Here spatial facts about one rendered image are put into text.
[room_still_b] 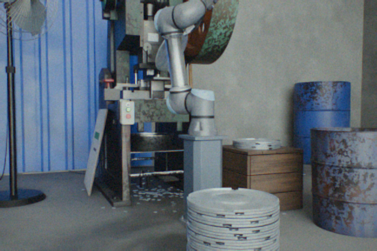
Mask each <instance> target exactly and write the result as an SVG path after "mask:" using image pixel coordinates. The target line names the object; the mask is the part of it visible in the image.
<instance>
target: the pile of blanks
mask: <svg viewBox="0 0 377 251"><path fill-rule="evenodd" d="M279 214H280V210H279V204H278V205H277V206H276V207H274V208H272V209H269V210H264V211H259V212H247V213H230V212H217V211H212V210H205V209H201V208H198V207H195V206H192V205H191V204H190V203H189V202H188V201H187V223H186V228H187V251H279V250H280V246H279V219H280V217H279Z"/></svg>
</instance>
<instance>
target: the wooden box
mask: <svg viewBox="0 0 377 251"><path fill-rule="evenodd" d="M303 152H304V149H299V148H291V147H283V146H281V148H280V149H274V150H271V149H270V150H246V149H239V148H234V147H233V145H227V146H223V188H232V189H234V190H238V189H239V188H242V189H253V190H259V191H263V192H265V193H269V194H272V195H274V196H276V197H277V198H278V199H279V210H280V211H285V210H294V209H302V208H303V154H304V153H303Z"/></svg>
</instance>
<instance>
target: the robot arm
mask: <svg viewBox="0 0 377 251"><path fill-rule="evenodd" d="M218 1H219V0H189V1H188V2H185V3H183V4H179V5H175V6H171V7H167V8H163V9H161V10H159V11H157V13H156V14H155V16H154V26H155V29H156V30H157V31H158V32H159V33H160V34H161V37H162V38H163V39H164V40H165V43H166V51H167V58H168V67H169V71H170V79H171V89H170V93H169V95H168V96H167V97H168V98H167V106H168V109H169V110H170V111H171V112H172V113H174V114H191V122H190V126H189V128H188V135H190V136H216V135H217V127H216V124H215V121H214V92H212V91H210V90H199V89H191V87H190V86H189V85H188V82H187V74H186V66H185V61H184V53H183V45H182V40H181V37H182V36H183V35H187V34H189V33H191V32H193V31H195V30H196V29H197V28H198V27H199V25H200V24H201V23H202V22H203V18H204V15H205V13H206V12H209V9H212V7H214V6H215V4H217V2H218ZM184 29H186V31H185V32H184V31H183V30H184Z"/></svg>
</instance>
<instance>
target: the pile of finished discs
mask: <svg viewBox="0 0 377 251"><path fill-rule="evenodd" d="M233 147H234V148H239V149H246V150H270V149H271V150H274V149H280V148H281V141H280V140H272V139H258V140H255V139H254V138H249V139H237V140H233Z"/></svg>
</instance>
